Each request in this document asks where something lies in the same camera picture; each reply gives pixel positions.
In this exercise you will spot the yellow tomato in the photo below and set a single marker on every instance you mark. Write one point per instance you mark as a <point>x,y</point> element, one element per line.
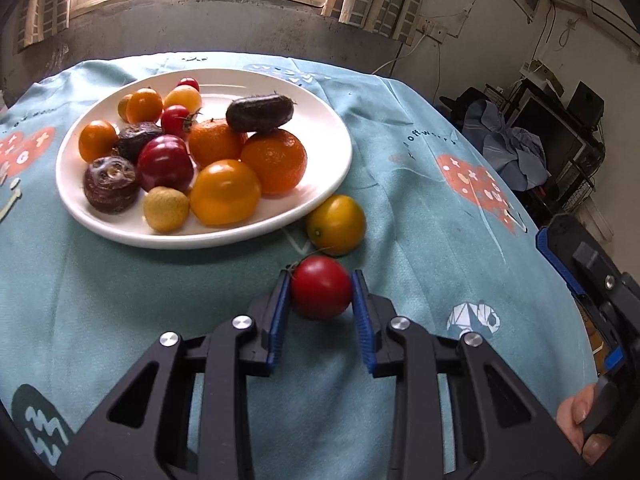
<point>336,225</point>

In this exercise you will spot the teal printed tablecloth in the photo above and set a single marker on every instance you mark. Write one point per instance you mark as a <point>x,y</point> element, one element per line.
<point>425,260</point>

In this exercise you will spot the black chair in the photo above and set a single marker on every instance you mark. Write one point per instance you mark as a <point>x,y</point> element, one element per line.
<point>462,102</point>

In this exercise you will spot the tiny red cherry tomato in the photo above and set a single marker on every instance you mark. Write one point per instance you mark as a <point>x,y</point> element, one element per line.
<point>188,83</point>

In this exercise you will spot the dark red plum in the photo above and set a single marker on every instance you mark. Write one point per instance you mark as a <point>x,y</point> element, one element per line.
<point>165,162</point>

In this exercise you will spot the rough tan longan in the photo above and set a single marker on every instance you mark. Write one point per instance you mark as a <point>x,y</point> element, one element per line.
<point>166,208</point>

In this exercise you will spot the dimpled mandarin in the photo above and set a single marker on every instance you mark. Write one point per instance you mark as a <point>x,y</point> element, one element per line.
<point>216,141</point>

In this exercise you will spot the white oval plate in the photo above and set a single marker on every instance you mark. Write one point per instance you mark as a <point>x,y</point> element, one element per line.
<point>310,125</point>

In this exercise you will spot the small yellow-orange fruit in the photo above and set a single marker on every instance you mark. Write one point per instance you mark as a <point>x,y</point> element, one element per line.
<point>122,106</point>

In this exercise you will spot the dark purple wrinkled fruit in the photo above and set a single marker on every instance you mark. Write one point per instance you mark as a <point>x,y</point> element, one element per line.
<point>258,112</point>

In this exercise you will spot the person's right hand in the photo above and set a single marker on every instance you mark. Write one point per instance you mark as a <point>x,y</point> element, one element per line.
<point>575,410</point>

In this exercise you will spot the large dimpled orange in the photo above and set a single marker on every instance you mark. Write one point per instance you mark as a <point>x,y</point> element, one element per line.
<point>274,161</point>

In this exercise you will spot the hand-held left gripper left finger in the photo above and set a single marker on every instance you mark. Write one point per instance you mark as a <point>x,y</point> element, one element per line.
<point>277,320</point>

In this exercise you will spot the black monitor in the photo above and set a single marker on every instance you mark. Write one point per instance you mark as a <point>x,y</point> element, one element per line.
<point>550,130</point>

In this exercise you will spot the small smooth orange fruit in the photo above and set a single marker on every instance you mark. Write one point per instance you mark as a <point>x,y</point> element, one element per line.
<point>96,140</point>
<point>144,106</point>

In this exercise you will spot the large smooth yellow-orange fruit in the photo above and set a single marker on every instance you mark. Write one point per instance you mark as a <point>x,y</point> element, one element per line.
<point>225,191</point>

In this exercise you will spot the blue clothing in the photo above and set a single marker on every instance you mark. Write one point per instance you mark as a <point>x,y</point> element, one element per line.
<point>515,150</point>

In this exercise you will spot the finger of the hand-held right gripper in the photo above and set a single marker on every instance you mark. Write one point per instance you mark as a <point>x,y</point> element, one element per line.
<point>570,240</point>

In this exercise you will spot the small pale yellow fruit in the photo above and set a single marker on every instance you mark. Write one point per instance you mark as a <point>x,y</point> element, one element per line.
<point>182,98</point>

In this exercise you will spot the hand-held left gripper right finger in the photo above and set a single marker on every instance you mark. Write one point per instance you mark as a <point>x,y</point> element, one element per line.
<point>362,325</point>

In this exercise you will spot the dark brown water chestnut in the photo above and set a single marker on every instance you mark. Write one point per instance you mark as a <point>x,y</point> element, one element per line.
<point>110,184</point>
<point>135,137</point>

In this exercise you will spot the white air conditioner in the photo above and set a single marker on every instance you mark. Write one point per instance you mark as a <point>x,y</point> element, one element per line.
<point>607,7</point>

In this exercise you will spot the wall socket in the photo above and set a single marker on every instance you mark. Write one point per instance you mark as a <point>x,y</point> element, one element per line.
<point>432,30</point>

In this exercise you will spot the black speaker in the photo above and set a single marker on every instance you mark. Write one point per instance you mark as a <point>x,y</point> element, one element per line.
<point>585,102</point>

